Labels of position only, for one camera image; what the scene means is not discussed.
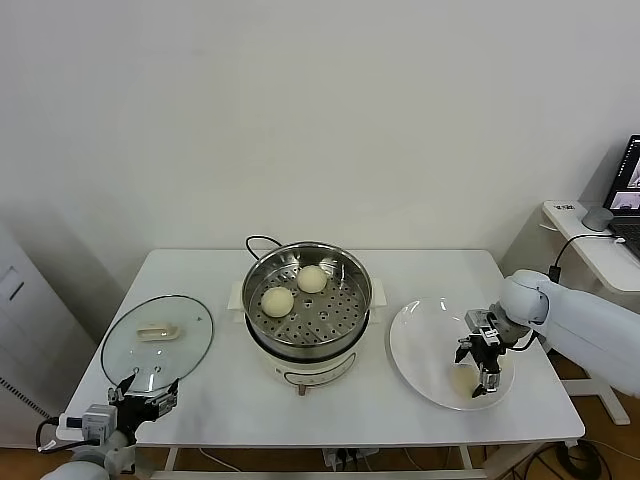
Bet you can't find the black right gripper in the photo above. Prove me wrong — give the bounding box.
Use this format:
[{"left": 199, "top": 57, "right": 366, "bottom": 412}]
[{"left": 453, "top": 328, "right": 506, "bottom": 400}]

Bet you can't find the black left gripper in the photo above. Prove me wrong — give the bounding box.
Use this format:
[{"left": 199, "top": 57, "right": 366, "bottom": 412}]
[{"left": 107, "top": 372, "right": 181, "bottom": 441}]

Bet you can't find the white steamed baozi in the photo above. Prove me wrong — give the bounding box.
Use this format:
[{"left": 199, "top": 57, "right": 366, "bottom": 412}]
[
  {"left": 451, "top": 367, "right": 481, "bottom": 397},
  {"left": 261, "top": 286, "right": 295, "bottom": 319},
  {"left": 297, "top": 264, "right": 329, "bottom": 294}
]

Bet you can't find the round glass pot lid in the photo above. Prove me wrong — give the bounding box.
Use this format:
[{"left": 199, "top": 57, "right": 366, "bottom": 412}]
[{"left": 100, "top": 294, "right": 215, "bottom": 392}]

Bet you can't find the white round plate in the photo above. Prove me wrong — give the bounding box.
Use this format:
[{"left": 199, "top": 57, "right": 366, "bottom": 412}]
[{"left": 388, "top": 297, "right": 516, "bottom": 412}]

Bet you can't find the white cabinet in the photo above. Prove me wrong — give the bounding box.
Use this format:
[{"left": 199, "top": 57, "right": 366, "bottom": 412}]
[{"left": 0, "top": 219, "right": 99, "bottom": 449}]

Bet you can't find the white side desk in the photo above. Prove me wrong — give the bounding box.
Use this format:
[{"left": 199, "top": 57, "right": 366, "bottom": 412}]
[{"left": 499, "top": 200, "right": 640, "bottom": 429}]

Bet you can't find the cream electric cooker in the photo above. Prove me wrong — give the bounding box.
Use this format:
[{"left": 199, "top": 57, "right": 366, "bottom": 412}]
[{"left": 229, "top": 299, "right": 389, "bottom": 399}]

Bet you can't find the white power strip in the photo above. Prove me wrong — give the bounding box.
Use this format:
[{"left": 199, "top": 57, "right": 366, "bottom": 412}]
[{"left": 322, "top": 448, "right": 379, "bottom": 472}]

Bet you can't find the grey cylindrical speaker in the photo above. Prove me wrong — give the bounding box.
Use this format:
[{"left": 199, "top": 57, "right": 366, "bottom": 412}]
[{"left": 581, "top": 208, "right": 615, "bottom": 234}]

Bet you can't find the black open laptop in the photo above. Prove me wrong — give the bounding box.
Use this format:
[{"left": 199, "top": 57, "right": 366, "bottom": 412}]
[{"left": 602, "top": 133, "right": 640, "bottom": 246}]

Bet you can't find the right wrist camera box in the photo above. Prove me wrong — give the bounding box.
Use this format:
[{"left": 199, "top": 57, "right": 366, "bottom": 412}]
[{"left": 464, "top": 308, "right": 496, "bottom": 331}]

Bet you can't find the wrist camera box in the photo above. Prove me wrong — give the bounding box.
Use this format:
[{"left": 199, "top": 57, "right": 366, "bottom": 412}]
[
  {"left": 58, "top": 403, "right": 119, "bottom": 441},
  {"left": 464, "top": 308, "right": 496, "bottom": 331}
]

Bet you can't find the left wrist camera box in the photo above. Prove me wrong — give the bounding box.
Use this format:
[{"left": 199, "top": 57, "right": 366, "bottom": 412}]
[{"left": 58, "top": 403, "right": 119, "bottom": 441}]

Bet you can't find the white table frame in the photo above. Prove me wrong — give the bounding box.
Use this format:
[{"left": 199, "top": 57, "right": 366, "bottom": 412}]
[{"left": 119, "top": 442, "right": 581, "bottom": 480}]

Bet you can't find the white floor cable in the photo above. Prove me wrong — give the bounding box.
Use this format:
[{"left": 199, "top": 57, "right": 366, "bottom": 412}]
[{"left": 199, "top": 447, "right": 241, "bottom": 472}]

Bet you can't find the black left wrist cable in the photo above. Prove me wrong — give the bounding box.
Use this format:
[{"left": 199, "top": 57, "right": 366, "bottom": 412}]
[{"left": 37, "top": 419, "right": 71, "bottom": 454}]

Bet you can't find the black power adapter cable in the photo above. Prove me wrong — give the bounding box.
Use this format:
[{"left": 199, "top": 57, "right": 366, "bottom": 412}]
[{"left": 547, "top": 234, "right": 626, "bottom": 284}]

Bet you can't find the black floor cable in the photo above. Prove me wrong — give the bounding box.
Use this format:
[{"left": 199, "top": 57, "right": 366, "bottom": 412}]
[{"left": 567, "top": 439, "right": 609, "bottom": 480}]

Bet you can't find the black cooker power cord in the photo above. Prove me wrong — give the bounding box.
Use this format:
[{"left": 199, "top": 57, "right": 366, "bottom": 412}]
[{"left": 244, "top": 234, "right": 289, "bottom": 261}]

